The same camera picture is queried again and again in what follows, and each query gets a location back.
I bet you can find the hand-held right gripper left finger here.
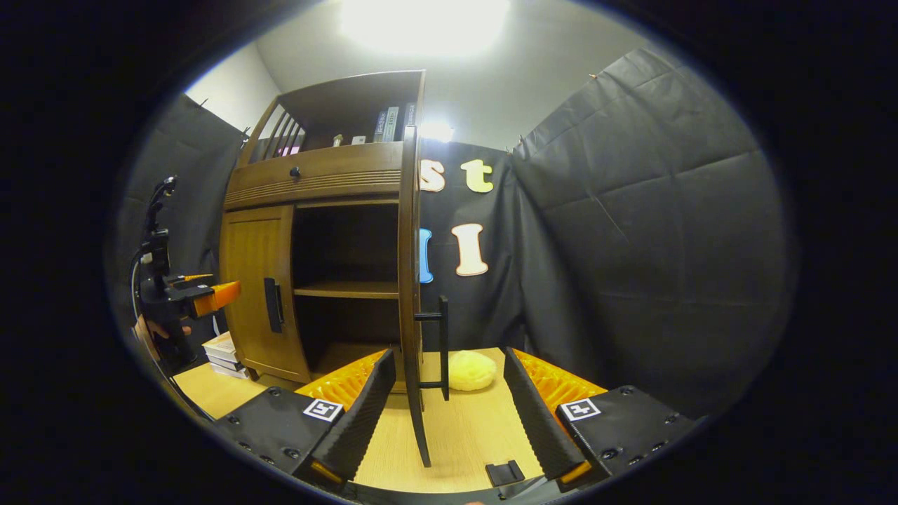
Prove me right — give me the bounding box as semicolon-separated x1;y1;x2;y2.
210;349;397;488

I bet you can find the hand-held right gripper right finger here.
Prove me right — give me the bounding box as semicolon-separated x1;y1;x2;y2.
503;346;702;492

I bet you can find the wooden shoe cabinet door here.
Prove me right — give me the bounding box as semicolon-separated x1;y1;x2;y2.
220;205;311;384
398;126;450;467

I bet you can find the wooden double-door shoe cabinet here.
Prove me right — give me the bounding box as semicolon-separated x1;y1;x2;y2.
220;69;427;393

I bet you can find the wooden cabinet drawer black knob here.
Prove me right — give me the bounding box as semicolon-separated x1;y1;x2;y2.
223;142;404;211

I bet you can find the beige cover book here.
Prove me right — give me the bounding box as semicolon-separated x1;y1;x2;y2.
202;332;239;362

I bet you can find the small black clip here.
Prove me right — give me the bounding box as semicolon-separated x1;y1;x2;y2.
485;460;525;487

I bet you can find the yellow fluffy pad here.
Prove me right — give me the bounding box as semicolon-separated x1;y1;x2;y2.
448;351;497;391

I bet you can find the black backdrop cloth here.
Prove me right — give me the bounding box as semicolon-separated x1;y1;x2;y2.
112;48;797;422

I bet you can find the large ceiling light panel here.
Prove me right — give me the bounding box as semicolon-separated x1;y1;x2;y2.
340;0;509;57

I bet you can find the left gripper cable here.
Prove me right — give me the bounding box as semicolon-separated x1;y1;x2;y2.
130;249;211;422

